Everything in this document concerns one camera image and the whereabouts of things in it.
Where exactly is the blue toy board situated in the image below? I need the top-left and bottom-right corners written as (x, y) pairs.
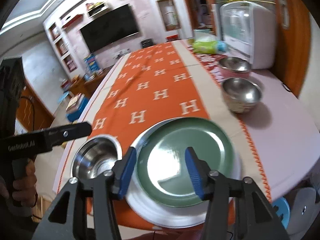
top-left (84, 54), bottom-right (99, 73)

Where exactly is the person's left hand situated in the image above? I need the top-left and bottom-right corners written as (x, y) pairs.
top-left (0, 160), bottom-right (38, 217)

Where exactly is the orange patterned tablecloth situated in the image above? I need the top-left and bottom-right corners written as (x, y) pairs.
top-left (54, 40), bottom-right (273, 230)

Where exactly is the green metal plate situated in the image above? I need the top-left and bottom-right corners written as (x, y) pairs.
top-left (136, 118), bottom-right (235, 207)

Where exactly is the round blue stool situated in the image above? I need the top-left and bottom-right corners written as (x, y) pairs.
top-left (271, 197), bottom-right (290, 227)

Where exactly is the red printed cloth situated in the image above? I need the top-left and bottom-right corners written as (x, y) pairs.
top-left (189, 46), bottom-right (225, 83)

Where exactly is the white dish sterilizer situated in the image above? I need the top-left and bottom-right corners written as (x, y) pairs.
top-left (219, 1), bottom-right (277, 70)

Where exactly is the blue storage box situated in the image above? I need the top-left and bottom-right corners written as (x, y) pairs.
top-left (66, 94), bottom-right (89, 122)

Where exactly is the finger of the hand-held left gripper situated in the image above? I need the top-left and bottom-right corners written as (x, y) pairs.
top-left (45, 121), bottom-right (92, 143)

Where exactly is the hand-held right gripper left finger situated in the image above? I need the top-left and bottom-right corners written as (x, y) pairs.
top-left (31, 146), bottom-right (137, 240)

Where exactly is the wooden cupboard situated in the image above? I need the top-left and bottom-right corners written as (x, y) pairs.
top-left (271, 0), bottom-right (312, 98)

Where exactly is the pink steel bowl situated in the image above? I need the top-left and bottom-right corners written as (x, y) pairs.
top-left (219, 57), bottom-right (252, 79)

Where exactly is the brown wooden door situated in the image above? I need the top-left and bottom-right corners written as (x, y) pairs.
top-left (16, 80), bottom-right (55, 134)

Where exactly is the black wall television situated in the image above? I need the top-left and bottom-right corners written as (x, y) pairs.
top-left (79, 4), bottom-right (140, 52)

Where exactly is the white wall shelf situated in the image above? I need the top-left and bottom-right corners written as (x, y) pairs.
top-left (87, 2), bottom-right (110, 18)

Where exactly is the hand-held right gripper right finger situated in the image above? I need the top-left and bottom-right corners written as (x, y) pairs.
top-left (184, 147), bottom-right (290, 240)

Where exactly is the white wall bookshelf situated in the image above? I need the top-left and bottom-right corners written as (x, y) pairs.
top-left (44, 17), bottom-right (78, 73)

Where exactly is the green tissue packet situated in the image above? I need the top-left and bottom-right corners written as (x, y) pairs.
top-left (194, 39), bottom-right (220, 54)

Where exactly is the low wooden cabinet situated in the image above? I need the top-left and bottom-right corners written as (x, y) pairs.
top-left (69, 75), bottom-right (105, 98)

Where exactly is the wide steel basin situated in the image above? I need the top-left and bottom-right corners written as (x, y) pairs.
top-left (71, 135), bottom-right (123, 180)

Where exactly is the red wall shelf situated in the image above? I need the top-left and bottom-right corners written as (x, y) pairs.
top-left (61, 14), bottom-right (84, 28)

